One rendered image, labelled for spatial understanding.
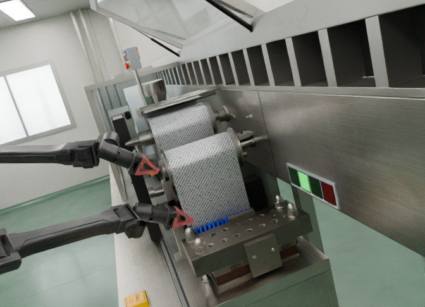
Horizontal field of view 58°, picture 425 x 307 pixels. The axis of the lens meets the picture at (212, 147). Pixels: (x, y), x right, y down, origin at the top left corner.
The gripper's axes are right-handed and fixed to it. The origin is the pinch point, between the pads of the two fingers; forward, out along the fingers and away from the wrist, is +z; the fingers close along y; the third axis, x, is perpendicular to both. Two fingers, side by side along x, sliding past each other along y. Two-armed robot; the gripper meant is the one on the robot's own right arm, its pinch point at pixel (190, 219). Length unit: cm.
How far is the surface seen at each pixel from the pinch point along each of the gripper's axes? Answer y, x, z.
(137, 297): 9.7, -24.7, -13.6
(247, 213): 6.4, 7.5, 17.0
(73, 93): -556, 10, -83
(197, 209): 0.3, 4.1, 1.1
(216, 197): 0.3, 9.7, 6.8
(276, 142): 15.0, 33.9, 15.8
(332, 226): -138, -26, 163
